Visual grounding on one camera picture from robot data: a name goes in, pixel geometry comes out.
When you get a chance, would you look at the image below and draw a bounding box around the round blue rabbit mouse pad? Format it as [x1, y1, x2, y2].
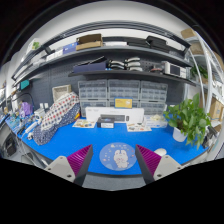
[99, 142, 137, 171]

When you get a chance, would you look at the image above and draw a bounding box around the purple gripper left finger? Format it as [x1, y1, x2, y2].
[45, 145, 93, 186]

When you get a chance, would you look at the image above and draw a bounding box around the white computer mouse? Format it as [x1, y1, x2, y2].
[154, 148, 167, 156]

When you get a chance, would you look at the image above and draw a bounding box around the white blue box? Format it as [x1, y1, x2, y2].
[144, 115, 167, 128]

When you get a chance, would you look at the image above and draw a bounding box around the illustrated card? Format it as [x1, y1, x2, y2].
[73, 119, 95, 128]
[126, 123, 151, 132]

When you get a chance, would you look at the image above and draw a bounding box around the blue box on top shelf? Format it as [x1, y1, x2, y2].
[63, 42, 77, 54]

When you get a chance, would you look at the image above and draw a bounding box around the small black box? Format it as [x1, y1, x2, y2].
[97, 118, 114, 128]

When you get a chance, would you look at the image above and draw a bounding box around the long white keyboard box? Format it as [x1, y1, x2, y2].
[85, 107, 144, 123]

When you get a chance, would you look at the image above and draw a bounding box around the grey drawer organizer middle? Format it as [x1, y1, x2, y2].
[108, 79, 140, 100]

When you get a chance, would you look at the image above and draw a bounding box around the blue desk mat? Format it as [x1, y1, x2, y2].
[22, 123, 205, 175]

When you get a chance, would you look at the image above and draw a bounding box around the illustrated card right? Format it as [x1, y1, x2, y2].
[126, 123, 151, 132]

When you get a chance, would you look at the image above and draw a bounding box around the patterned fabric bundle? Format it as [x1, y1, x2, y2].
[33, 92, 80, 145]

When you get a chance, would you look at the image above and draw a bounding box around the white electronic instrument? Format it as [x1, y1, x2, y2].
[163, 61, 187, 78]

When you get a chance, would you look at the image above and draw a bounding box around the green potted plant white pot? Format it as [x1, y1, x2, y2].
[163, 94, 211, 147]

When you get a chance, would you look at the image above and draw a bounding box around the white woven basket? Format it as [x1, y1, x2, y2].
[52, 85, 71, 101]

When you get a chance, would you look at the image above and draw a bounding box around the yellow box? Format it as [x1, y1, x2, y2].
[115, 98, 132, 109]

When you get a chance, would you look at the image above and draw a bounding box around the cardboard box on top shelf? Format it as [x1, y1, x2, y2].
[76, 34, 103, 51]

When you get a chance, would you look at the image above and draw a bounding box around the purple bag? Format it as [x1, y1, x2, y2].
[19, 102, 33, 118]

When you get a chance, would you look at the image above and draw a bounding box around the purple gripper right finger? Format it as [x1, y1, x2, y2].
[135, 145, 182, 184]

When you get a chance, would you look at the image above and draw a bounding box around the illustrated card left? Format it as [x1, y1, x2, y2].
[73, 119, 95, 128]

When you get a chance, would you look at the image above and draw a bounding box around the grey drawer organizer left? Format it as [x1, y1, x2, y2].
[78, 80, 107, 99]

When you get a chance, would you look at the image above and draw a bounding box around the dark flat case on shelf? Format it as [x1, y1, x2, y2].
[73, 56, 107, 73]

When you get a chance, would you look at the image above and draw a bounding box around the grey drawer organizer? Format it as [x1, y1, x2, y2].
[108, 79, 140, 100]
[140, 81, 168, 102]
[78, 80, 107, 99]

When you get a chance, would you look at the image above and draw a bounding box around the grey drawer organizer right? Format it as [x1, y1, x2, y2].
[140, 81, 168, 102]

